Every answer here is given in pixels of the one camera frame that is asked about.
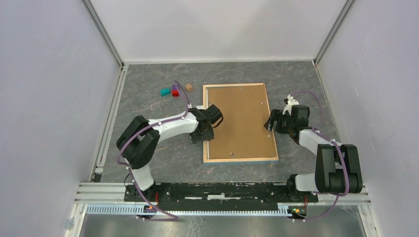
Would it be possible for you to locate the wooden picture frame teal edge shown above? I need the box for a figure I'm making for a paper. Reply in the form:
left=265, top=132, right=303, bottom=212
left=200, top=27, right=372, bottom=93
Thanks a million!
left=202, top=82, right=280, bottom=164

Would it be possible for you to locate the brown cardboard backing board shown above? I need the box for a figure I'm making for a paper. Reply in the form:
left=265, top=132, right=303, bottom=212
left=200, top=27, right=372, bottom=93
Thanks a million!
left=207, top=86, right=277, bottom=159

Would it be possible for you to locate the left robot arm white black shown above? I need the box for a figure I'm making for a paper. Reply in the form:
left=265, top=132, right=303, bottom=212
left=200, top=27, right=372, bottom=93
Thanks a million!
left=116, top=105, right=223, bottom=201

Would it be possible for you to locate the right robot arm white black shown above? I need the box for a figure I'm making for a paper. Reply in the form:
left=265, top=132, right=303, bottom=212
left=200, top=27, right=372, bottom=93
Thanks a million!
left=264, top=105, right=363, bottom=201

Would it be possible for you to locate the natural wooden cube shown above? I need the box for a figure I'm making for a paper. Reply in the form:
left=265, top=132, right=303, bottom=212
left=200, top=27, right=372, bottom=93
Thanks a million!
left=185, top=83, right=193, bottom=92

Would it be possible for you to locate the teal wooden block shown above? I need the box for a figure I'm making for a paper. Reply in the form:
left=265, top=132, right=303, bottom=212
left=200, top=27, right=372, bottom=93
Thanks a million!
left=160, top=88, right=171, bottom=96

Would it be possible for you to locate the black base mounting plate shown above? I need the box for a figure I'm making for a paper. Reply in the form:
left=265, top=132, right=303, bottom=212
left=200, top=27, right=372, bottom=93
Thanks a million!
left=124, top=182, right=319, bottom=211

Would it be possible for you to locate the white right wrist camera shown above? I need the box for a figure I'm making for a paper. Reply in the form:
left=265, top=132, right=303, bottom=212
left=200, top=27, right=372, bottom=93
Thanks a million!
left=282, top=94, right=299, bottom=115

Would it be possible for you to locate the aluminium rail base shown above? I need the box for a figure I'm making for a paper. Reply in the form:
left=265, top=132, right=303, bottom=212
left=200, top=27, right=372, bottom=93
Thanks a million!
left=75, top=183, right=371, bottom=216

